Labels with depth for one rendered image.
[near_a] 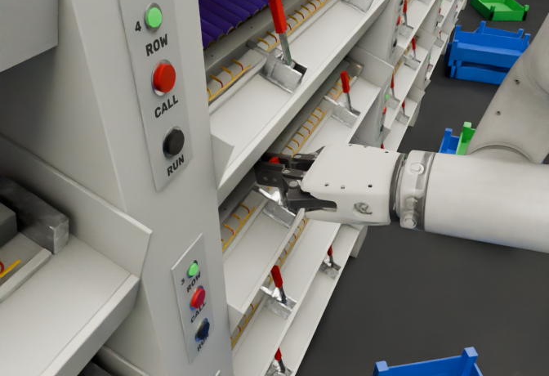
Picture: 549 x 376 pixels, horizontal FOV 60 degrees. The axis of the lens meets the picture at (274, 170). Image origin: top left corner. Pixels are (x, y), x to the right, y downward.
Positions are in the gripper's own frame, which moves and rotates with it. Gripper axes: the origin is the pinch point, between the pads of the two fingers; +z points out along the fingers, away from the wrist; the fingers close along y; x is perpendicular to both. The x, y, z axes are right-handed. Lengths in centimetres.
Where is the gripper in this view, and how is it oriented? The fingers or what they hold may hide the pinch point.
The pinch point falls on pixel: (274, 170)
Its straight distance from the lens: 58.2
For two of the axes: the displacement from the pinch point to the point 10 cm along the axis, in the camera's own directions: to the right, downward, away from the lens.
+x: -1.4, -8.3, -5.4
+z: -9.0, -1.3, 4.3
